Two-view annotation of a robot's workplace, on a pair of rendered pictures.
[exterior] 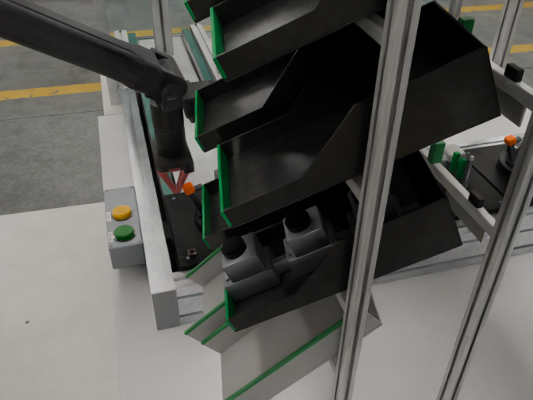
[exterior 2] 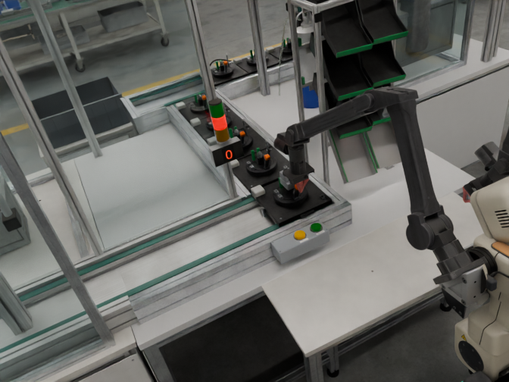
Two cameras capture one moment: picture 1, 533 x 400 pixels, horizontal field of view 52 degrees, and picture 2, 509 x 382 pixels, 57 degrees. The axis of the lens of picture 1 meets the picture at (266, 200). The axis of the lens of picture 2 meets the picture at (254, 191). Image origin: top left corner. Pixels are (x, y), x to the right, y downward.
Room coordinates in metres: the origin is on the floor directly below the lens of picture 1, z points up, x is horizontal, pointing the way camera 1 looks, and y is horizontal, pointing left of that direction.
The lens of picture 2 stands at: (1.16, 1.55, 2.15)
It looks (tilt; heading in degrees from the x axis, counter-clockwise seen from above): 37 degrees down; 266
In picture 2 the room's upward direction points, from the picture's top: 11 degrees counter-clockwise
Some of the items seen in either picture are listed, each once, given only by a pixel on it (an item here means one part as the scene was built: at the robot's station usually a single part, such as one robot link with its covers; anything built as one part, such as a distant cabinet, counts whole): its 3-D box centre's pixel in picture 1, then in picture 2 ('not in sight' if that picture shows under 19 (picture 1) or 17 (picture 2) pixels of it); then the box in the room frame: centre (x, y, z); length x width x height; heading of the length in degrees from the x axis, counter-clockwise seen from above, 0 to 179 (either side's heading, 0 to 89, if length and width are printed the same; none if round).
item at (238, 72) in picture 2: not in sight; (222, 67); (1.02, -1.28, 1.01); 0.24 x 0.24 x 0.13; 16
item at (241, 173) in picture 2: not in sight; (260, 158); (0.99, -0.16, 1.01); 0.24 x 0.24 x 0.13; 16
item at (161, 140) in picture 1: (170, 141); (298, 166); (0.89, 0.18, 1.17); 0.10 x 0.07 x 0.07; 17
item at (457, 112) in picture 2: not in sight; (404, 124); (-0.11, -1.06, 0.43); 1.11 x 0.68 x 0.86; 16
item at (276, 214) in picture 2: (227, 221); (290, 197); (0.92, 0.08, 0.96); 0.24 x 0.24 x 0.02; 16
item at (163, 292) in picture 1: (144, 178); (248, 255); (1.14, 0.31, 0.91); 0.89 x 0.06 x 0.11; 16
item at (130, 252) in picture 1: (124, 225); (300, 241); (0.94, 0.31, 0.93); 0.21 x 0.07 x 0.06; 16
